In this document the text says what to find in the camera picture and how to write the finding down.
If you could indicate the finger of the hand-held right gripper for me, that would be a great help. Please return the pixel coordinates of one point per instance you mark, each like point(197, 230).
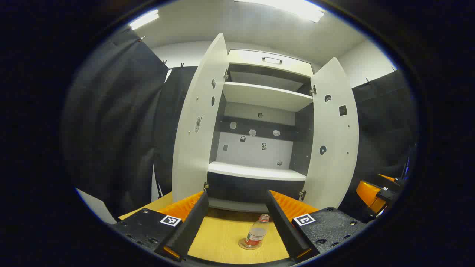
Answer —
point(387, 178)
point(368, 193)

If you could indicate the white cabinet frame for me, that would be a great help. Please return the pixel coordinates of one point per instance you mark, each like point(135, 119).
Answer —
point(241, 155)

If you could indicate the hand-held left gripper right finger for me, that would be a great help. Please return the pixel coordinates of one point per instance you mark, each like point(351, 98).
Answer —
point(284, 230)

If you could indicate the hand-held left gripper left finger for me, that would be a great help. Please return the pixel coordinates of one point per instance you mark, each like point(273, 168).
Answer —
point(193, 226)

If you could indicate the white cabinet shelf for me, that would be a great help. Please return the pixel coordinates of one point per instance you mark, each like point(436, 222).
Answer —
point(252, 171)
point(259, 94)

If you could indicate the clear plastic water bottle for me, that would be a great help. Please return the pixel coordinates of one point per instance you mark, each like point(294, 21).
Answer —
point(256, 233)

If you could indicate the white board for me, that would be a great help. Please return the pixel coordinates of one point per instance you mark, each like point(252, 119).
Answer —
point(94, 207)

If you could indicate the white cabinet drawer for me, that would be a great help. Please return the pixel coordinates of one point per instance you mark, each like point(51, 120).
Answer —
point(245, 59)

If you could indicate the round wooden coaster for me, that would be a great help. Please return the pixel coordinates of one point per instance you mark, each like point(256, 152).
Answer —
point(241, 245)

